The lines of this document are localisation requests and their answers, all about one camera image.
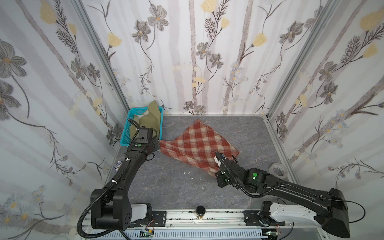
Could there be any red plaid wool skirt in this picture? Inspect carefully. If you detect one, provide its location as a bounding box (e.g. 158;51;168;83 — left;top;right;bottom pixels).
159;119;239;177

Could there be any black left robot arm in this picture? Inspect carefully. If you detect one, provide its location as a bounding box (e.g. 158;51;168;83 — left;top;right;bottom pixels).
77;127;160;239

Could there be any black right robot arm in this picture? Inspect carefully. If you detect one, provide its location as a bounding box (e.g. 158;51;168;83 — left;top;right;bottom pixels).
215;152;352;239

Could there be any olive green skirt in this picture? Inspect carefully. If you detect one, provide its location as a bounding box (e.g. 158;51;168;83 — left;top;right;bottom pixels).
129;101;162;140

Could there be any teal plastic basket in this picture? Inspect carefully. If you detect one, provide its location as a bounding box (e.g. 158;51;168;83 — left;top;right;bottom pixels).
120;107;165;147

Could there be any black knob jar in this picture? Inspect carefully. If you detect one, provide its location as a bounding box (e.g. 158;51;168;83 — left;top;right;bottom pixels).
195;205;206;219

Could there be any clear tape roll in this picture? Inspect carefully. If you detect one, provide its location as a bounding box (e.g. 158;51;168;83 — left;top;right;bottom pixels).
268;163;288;179

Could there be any aluminium front rail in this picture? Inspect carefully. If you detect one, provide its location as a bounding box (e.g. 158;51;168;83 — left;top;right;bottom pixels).
79;208;331;240

